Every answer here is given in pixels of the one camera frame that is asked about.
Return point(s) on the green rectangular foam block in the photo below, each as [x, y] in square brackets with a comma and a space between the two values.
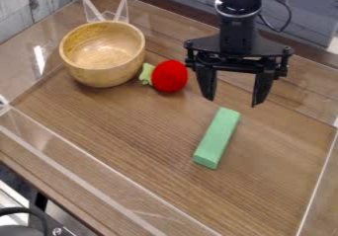
[217, 137]

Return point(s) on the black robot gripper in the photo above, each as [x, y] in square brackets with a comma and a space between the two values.
[239, 49]

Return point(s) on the clear acrylic tray wall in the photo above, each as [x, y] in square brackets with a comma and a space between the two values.
[109, 151]

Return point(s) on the clear acrylic corner bracket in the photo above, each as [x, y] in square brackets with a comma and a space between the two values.
[96, 16]

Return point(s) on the red plush strawberry toy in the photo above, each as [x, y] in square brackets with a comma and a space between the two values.
[168, 76]

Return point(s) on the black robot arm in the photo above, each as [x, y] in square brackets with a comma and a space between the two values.
[240, 8]

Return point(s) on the black metal table frame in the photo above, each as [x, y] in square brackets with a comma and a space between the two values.
[62, 223]

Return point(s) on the light wooden bowl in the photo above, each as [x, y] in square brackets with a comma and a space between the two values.
[104, 53]

